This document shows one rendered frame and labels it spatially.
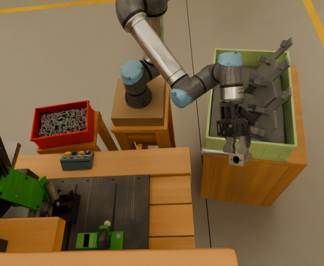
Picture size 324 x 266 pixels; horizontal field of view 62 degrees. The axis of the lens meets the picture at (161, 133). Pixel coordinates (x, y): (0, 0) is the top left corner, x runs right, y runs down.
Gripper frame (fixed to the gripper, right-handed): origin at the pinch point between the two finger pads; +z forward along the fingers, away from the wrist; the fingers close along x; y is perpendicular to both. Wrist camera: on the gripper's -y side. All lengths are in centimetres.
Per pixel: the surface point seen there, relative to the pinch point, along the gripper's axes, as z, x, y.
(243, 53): -45, -32, -67
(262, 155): 9.9, -12.4, -44.2
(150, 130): -6, -62, -16
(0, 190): 3, -56, 61
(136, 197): 21, -48, 10
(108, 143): 5, -113, -20
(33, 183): 6, -63, 48
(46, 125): -14, -106, 23
